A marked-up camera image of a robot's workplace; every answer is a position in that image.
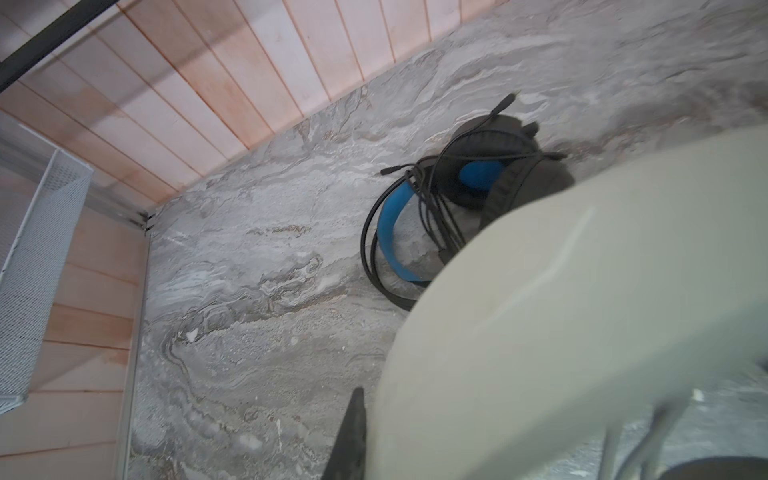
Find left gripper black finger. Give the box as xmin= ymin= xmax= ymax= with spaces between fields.
xmin=321 ymin=387 xmax=367 ymax=480

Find black headphone cable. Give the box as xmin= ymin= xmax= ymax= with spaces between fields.
xmin=379 ymin=92 xmax=568 ymax=265

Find white headphone cable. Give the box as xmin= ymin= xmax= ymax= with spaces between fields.
xmin=596 ymin=401 xmax=691 ymax=480

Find black headphones with blue band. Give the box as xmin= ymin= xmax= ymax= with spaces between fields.
xmin=360 ymin=93 xmax=575 ymax=311

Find white headphones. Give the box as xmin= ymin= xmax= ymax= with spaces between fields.
xmin=365 ymin=126 xmax=767 ymax=479

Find white wire mesh shelf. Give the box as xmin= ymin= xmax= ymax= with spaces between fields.
xmin=1 ymin=115 xmax=93 ymax=413

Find black wire mesh basket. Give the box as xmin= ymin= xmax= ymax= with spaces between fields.
xmin=1 ymin=0 xmax=117 ymax=92

